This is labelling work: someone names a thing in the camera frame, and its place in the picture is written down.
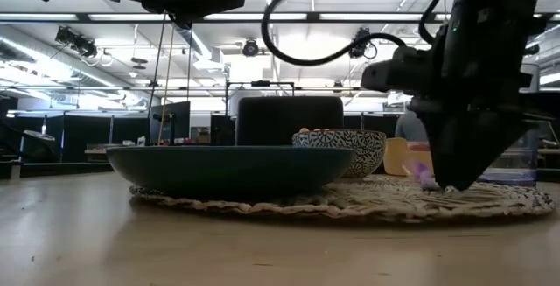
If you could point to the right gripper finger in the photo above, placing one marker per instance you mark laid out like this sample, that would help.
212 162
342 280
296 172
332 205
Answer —
425 137
472 146

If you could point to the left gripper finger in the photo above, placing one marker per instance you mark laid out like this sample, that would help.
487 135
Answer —
197 6

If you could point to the purple spoon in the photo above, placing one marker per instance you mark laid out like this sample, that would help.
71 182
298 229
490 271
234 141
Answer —
420 174

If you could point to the patterned bowl red inside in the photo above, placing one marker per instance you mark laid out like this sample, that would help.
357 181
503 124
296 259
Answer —
350 150

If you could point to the teal plate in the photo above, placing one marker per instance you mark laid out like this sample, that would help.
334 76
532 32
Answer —
227 170

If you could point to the person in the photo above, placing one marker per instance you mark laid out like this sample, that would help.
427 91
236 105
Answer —
409 126

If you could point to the yellow plastic bin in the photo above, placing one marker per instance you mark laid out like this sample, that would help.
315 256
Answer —
396 155

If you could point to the clear glass tumbler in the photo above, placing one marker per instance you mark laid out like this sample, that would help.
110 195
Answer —
516 168

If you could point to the black ceiling device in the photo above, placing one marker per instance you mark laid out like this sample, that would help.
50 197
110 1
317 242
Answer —
76 41

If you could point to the round woven placemat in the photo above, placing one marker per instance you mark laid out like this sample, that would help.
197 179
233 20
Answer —
372 203

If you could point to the yellow cereal puffs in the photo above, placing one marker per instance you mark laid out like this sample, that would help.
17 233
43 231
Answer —
312 129

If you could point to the black monitor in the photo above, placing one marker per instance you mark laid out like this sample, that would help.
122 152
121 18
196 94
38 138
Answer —
172 122

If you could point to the black round topped device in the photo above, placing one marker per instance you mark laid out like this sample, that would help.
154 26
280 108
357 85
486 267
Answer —
39 139

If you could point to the black overhead camera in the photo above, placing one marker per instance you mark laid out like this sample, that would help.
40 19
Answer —
250 48

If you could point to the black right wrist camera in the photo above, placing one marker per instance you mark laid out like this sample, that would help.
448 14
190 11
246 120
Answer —
394 74

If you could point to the silver ventilation duct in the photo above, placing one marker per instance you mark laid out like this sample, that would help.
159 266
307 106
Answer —
65 65

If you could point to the black hanging camera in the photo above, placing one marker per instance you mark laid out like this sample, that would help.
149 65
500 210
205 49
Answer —
359 43

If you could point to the black rig frame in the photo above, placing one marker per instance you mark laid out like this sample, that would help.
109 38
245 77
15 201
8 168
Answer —
312 16

